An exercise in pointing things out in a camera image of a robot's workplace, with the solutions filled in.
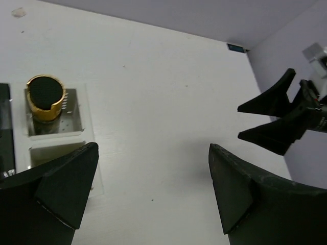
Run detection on yellow spice jar black lid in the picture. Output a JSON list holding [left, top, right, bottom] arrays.
[[26, 75, 66, 123]]

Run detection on small white scrap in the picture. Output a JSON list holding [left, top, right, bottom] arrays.
[[11, 7, 27, 18]]

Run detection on black slotted organizer box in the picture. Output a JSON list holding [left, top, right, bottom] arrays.
[[1, 83, 16, 181]]

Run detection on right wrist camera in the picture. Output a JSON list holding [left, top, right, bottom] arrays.
[[302, 42, 326, 78]]

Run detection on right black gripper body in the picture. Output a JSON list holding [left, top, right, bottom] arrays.
[[288, 80, 326, 143]]

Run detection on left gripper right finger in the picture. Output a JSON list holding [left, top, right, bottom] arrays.
[[208, 144, 326, 244]]

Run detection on blue label right corner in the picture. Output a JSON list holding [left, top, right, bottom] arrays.
[[227, 43, 247, 54]]

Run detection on white slotted organizer box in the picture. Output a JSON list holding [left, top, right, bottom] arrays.
[[10, 83, 95, 173]]

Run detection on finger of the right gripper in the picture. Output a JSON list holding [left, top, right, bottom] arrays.
[[237, 68, 296, 118], [238, 107, 307, 156]]

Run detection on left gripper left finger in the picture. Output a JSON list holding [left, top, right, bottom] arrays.
[[1, 142, 99, 244]]

